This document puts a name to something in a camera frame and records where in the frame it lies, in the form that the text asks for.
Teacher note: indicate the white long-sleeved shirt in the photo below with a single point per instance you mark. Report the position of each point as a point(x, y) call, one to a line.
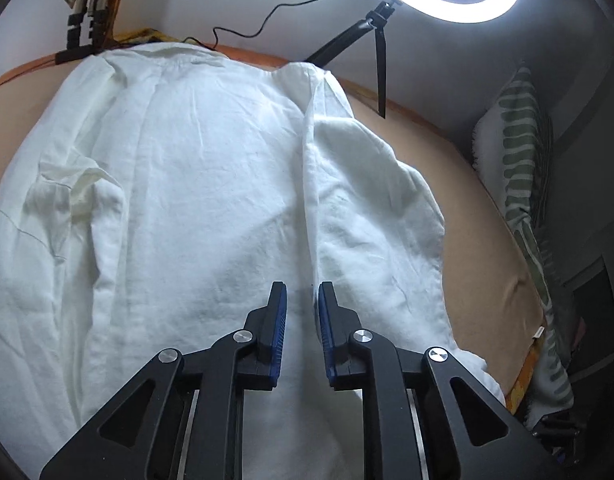
point(187, 185)

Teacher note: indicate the folded silver black stand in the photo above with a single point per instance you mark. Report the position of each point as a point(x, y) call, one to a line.
point(82, 30)

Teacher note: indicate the table with orange cloth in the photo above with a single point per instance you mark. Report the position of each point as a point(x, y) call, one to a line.
point(519, 385)

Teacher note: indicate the black mini tripod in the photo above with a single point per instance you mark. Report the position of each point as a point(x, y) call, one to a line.
point(379, 60)

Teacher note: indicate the white green patterned towel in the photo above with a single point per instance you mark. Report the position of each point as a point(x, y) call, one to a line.
point(517, 125)

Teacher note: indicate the brown wooden board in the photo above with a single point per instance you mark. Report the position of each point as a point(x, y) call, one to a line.
point(118, 0)

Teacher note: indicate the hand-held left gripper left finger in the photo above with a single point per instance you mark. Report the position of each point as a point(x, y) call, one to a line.
point(278, 320)

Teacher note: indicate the yellow green crumpled cloth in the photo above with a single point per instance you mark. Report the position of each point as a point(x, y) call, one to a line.
point(147, 35)

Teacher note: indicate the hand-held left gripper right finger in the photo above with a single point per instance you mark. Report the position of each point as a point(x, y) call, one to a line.
point(327, 330)

